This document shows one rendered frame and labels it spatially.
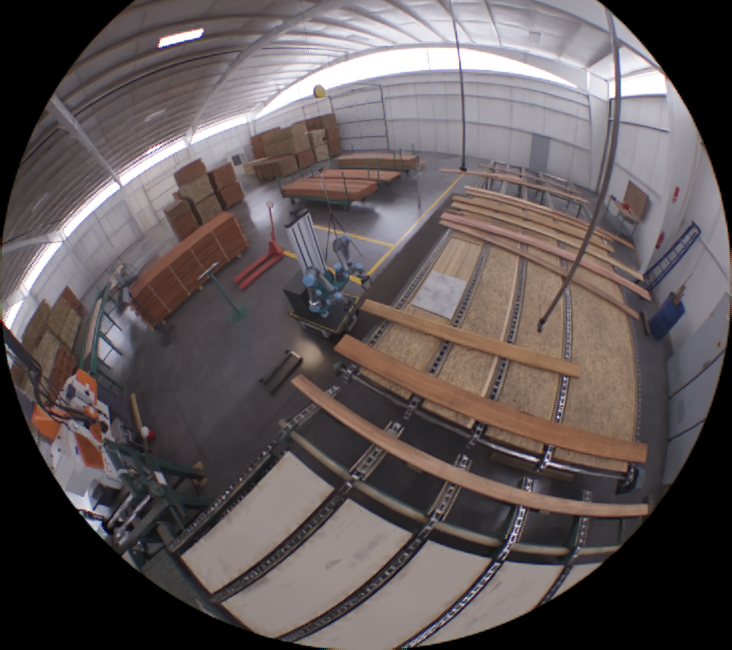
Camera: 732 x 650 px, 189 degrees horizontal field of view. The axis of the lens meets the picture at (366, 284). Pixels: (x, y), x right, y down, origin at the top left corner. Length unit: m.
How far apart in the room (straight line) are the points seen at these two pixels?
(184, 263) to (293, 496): 5.30
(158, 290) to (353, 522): 5.72
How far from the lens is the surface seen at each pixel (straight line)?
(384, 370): 1.95
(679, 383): 5.67
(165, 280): 5.99
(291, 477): 1.79
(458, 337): 2.15
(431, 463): 1.74
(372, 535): 1.72
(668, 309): 5.91
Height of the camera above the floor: 2.66
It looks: 43 degrees down
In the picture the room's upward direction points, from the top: 11 degrees counter-clockwise
